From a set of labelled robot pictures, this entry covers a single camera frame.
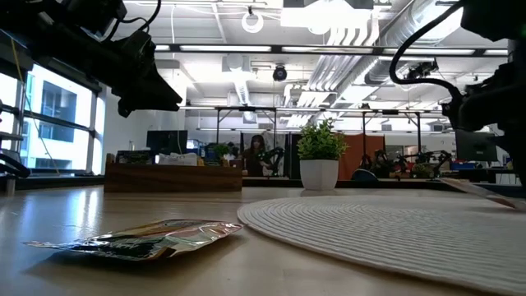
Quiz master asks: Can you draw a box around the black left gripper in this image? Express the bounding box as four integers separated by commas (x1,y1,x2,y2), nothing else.
88,28,184,119

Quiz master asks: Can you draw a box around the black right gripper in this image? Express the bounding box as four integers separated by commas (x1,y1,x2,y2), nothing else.
441,61,526,194

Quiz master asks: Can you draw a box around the yellow fruit tea packet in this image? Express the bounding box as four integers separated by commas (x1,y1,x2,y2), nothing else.
23,219,244,262

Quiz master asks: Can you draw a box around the black office monitor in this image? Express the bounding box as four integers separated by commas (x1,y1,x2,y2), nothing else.
454,130,499,163
145,130,189,156

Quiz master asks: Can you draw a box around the brown wooden organizer box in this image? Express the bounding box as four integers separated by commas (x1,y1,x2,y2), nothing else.
103,153,243,193

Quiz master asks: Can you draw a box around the small background green plant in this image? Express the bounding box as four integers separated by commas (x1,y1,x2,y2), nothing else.
212,142,231,165

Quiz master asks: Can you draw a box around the person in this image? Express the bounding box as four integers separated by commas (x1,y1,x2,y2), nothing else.
242,134,268,178

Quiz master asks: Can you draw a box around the dark blue chair back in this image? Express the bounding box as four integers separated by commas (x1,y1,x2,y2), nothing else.
351,168,378,182

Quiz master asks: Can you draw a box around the orange partition panel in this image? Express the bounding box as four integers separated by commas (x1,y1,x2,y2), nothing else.
336,132,386,180

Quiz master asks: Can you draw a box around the white round woven placemat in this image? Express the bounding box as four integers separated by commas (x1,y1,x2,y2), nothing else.
237,195,526,295

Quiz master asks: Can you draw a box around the green plant in white pot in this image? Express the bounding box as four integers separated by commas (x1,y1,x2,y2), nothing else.
296,118,349,192

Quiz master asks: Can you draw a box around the overhead beam with light strips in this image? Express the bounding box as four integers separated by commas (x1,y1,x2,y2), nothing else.
154,43,510,58

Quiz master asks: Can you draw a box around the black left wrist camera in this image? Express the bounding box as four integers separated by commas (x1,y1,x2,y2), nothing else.
61,0,128,36

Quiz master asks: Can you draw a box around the black aluminium table frame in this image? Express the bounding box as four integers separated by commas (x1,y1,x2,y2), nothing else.
0,151,526,197

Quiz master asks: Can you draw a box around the black ceiling camera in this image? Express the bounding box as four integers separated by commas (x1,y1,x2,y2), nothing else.
404,59,440,81

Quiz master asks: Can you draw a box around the background black metal frame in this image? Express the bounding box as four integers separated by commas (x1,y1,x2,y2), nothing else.
215,105,424,178

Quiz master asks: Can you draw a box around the black looping camera cable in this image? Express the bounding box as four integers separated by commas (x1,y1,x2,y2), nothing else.
388,0,468,104

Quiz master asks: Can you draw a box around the silver ventilation duct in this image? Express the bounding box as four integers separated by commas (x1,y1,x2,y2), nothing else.
363,0,465,86

